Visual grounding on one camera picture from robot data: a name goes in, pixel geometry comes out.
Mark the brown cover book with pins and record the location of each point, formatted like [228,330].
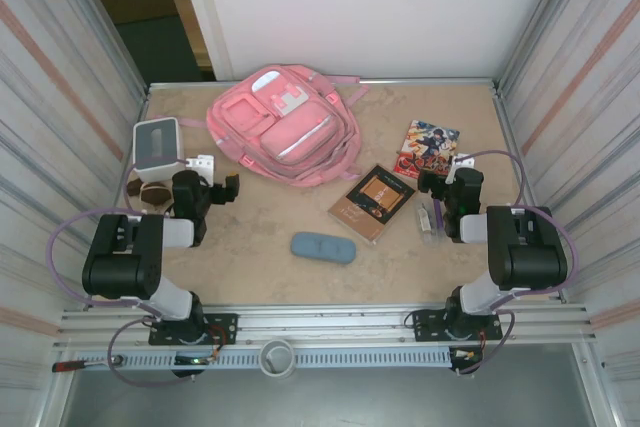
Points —
[370,207]

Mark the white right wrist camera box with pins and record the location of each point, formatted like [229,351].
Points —
[464,161]

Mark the white grey tissue box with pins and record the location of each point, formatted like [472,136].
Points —
[155,142]

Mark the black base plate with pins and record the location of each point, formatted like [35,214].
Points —
[222,328]
[425,324]

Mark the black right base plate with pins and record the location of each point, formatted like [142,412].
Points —
[425,324]

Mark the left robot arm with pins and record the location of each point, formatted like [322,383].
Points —
[120,272]

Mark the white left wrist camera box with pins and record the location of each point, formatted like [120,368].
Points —
[202,163]

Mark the pink backpack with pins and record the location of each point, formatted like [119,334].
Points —
[295,142]

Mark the blue pencil case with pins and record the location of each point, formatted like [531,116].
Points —
[322,248]

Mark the purple marker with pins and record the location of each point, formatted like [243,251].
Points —
[438,214]

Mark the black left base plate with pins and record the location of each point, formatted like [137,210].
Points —
[222,328]

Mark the small dark brown pouch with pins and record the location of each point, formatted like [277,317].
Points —
[133,187]

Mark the colourful manga book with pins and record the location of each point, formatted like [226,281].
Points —
[430,139]

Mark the wide aluminium mounting rail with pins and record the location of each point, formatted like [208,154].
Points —
[325,322]

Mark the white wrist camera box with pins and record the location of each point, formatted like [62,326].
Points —
[202,163]
[464,161]

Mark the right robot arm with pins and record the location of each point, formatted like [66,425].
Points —
[530,262]

